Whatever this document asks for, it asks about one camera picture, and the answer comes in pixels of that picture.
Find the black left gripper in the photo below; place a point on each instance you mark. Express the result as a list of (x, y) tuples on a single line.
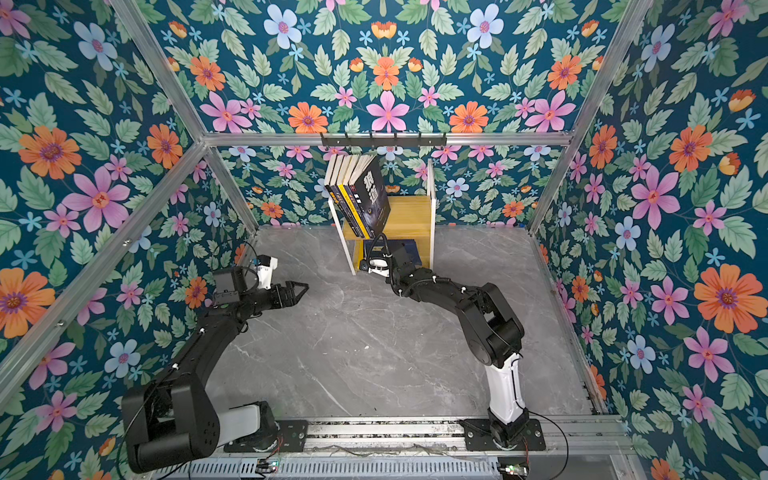
[(288, 299)]

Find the navy book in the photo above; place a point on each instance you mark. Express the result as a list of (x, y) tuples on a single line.
[(408, 247)]

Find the black wolf cover book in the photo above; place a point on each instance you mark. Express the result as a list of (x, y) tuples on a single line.
[(372, 197)]

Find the dark portrait cover book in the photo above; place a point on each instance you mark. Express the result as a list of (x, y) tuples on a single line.
[(354, 165)]

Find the yellow cartoon boy book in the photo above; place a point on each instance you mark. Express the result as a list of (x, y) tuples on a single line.
[(344, 191)]

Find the dark blue paperback book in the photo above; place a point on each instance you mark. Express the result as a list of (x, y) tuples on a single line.
[(336, 194)]

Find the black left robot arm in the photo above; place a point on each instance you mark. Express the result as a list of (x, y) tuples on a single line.
[(172, 420)]

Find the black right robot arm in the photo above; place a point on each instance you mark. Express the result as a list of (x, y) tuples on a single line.
[(492, 330)]

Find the yellow book on lower shelf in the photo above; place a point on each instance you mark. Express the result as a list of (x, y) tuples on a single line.
[(359, 255)]

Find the book standing on shelf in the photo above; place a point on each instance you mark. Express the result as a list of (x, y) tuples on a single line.
[(332, 167)]

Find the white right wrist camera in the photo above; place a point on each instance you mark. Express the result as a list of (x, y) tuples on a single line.
[(379, 265)]

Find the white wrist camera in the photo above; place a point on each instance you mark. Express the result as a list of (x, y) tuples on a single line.
[(265, 267), (379, 265)]

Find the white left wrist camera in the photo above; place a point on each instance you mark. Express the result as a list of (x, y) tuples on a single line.
[(265, 267)]

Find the white frame wooden bookshelf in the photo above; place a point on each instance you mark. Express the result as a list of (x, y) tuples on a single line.
[(411, 217)]

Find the metal coat hook rail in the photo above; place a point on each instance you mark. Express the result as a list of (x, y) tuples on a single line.
[(373, 141)]

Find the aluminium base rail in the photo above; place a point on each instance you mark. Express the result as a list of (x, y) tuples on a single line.
[(549, 447)]

